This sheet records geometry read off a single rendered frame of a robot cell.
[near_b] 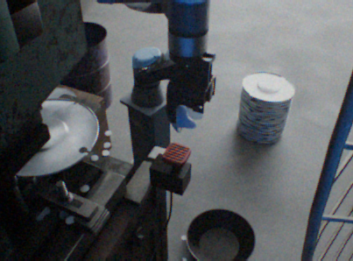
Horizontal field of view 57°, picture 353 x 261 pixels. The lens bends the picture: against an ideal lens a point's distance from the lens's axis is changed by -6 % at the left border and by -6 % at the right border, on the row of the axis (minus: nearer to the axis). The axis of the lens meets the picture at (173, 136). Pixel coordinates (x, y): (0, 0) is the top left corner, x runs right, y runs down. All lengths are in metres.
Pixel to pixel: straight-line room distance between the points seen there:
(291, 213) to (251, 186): 0.24
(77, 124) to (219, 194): 0.99
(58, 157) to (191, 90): 0.37
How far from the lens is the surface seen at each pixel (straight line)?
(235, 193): 1.74
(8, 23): 0.36
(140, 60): 1.38
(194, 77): 0.67
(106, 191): 0.85
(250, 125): 1.94
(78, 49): 0.62
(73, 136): 0.89
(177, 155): 0.83
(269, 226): 1.66
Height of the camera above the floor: 1.36
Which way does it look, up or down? 43 degrees down
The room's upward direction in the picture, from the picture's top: straight up
